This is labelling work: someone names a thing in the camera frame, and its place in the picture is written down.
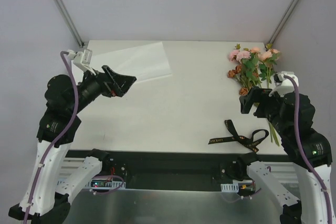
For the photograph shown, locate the pink rose stem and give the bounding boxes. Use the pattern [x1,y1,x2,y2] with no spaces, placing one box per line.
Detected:
[228,43,263,88]

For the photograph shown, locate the peach rose stem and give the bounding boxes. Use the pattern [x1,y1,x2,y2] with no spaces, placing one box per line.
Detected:
[248,47,280,146]
[259,44,281,88]

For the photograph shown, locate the black printed ribbon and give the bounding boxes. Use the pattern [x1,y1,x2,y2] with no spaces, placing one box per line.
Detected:
[208,120,269,153]

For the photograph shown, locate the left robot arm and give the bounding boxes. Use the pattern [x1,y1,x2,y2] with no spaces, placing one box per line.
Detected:
[8,66,136,223]

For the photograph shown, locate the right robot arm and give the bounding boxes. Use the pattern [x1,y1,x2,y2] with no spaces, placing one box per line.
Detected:
[224,87,335,223]

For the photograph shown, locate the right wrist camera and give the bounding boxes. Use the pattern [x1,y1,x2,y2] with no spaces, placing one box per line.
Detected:
[269,71,299,97]

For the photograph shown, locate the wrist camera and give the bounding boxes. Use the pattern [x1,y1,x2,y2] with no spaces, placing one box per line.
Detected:
[66,49,96,75]
[269,71,299,97]

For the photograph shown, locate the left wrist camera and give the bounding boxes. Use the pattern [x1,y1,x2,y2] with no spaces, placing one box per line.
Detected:
[66,49,96,75]

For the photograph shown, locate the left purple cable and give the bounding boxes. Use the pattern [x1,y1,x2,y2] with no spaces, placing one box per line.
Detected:
[23,50,79,222]

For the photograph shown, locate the purple cable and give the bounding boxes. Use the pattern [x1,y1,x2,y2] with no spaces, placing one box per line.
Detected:
[23,50,79,222]
[285,76,333,224]

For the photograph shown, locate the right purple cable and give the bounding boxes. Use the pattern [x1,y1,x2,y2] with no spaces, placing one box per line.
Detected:
[285,76,333,224]

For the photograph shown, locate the aluminium rail profile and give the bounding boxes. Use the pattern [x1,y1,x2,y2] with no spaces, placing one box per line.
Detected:
[265,162,299,190]

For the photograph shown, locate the right cable duct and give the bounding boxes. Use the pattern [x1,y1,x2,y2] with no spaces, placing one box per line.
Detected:
[220,183,239,193]

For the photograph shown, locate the cable duct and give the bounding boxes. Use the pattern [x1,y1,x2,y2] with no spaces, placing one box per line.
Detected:
[56,176,125,190]
[220,183,239,193]

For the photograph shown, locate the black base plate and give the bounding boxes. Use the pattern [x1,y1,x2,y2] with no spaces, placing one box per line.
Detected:
[65,150,287,190]

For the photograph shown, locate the left cable duct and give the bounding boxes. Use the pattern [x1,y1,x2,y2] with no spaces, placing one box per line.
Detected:
[56,176,125,190]

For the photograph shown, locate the left aluminium frame post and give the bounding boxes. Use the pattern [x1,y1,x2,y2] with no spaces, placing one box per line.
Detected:
[53,0,85,48]

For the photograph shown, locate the aluminium frame post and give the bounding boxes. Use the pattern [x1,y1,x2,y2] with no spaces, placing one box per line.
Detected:
[53,0,85,48]
[267,0,301,44]

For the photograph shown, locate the right aluminium frame post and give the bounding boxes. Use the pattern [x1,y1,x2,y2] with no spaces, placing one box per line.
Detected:
[267,0,301,44]

